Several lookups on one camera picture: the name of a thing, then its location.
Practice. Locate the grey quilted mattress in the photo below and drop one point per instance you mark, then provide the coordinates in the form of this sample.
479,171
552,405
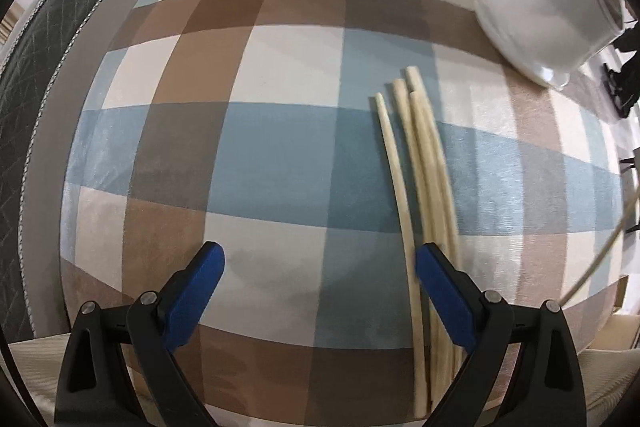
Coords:
30,107

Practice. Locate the black floor device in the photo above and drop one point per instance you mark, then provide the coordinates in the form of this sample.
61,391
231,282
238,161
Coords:
625,82

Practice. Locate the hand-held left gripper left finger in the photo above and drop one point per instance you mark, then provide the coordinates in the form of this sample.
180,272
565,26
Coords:
195,297

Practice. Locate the cream ribbed cloth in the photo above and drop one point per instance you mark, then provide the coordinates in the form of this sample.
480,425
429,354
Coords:
30,372

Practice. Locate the tan cardboard box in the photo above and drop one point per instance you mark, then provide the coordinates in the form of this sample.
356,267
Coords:
612,312

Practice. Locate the checkered tablecloth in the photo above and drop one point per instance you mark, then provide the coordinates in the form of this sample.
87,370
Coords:
275,157

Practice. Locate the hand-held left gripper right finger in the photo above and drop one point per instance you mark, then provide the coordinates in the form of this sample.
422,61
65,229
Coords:
445,297

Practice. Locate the wooden chopstick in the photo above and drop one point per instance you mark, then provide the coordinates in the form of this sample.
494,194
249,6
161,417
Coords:
418,106
414,78
396,187
401,94
600,257

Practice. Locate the grey bed frame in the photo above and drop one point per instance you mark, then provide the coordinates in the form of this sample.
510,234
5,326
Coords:
50,207

